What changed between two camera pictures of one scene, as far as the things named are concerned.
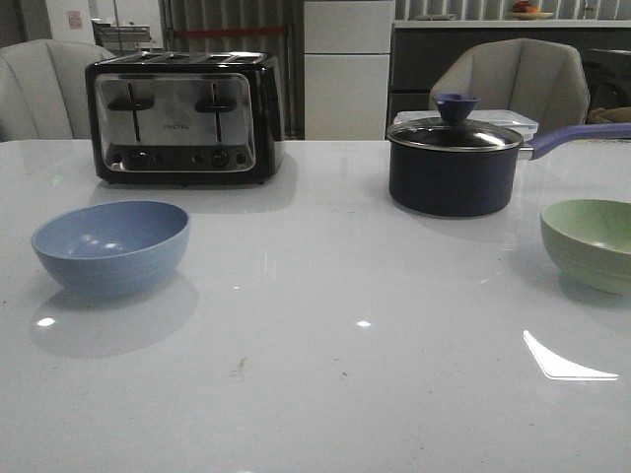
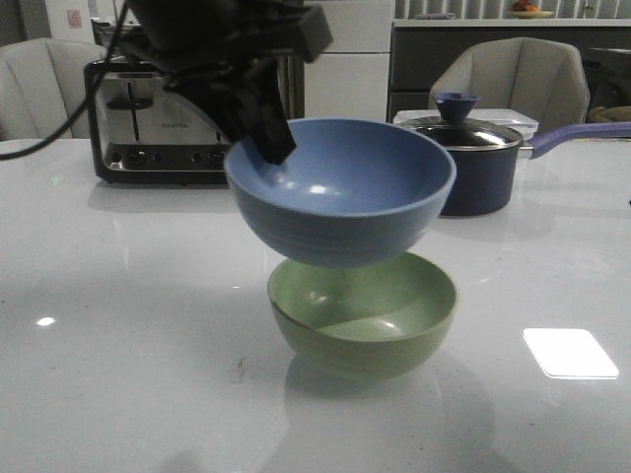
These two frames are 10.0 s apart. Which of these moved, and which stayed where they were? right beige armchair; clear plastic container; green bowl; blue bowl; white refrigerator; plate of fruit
Moved: green bowl; blue bowl
Stayed: right beige armchair; clear plastic container; white refrigerator; plate of fruit
